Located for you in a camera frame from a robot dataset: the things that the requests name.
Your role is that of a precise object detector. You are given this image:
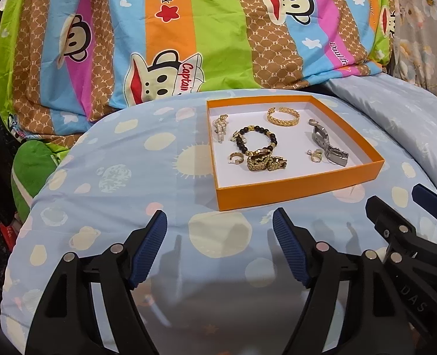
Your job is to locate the silver watch band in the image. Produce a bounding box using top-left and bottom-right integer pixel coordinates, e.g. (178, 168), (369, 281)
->
(311, 124), (349, 167)

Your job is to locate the orange jewelry box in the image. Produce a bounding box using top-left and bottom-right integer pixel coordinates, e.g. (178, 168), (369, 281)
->
(206, 95), (385, 212)

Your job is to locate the gold woven bangle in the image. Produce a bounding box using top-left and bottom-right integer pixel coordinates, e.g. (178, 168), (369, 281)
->
(266, 106), (301, 127)

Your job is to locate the pearl brooch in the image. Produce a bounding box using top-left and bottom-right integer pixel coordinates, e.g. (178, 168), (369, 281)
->
(213, 114), (229, 144)

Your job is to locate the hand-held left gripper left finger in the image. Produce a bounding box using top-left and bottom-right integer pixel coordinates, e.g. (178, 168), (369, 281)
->
(24, 210), (167, 355)

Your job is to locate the red packet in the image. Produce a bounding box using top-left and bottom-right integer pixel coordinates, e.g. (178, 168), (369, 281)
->
(2, 225), (20, 248)

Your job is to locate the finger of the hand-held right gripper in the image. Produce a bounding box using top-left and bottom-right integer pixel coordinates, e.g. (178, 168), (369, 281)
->
(366, 195), (426, 252)
(412, 184), (437, 226)

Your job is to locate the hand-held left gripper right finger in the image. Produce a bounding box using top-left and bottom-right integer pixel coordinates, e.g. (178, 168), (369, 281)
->
(273, 208), (415, 355)

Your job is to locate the colourful monkey printed blanket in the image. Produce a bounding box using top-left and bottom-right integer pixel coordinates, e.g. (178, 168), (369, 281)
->
(0, 0), (398, 145)

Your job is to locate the green pillow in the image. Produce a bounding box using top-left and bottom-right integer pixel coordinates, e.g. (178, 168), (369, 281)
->
(12, 141), (62, 219)

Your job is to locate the grey floral cloth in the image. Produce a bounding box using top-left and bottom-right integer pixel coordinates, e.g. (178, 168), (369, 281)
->
(385, 0), (437, 108)

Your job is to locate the gold wristwatch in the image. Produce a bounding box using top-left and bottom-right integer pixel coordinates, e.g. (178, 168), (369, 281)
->
(246, 149), (289, 174)

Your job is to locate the light blue planet printed blanket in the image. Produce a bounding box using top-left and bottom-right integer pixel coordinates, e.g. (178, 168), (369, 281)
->
(2, 70), (437, 355)

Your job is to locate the black bead bracelet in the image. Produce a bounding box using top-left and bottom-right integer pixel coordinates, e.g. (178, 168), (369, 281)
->
(230, 126), (279, 152)

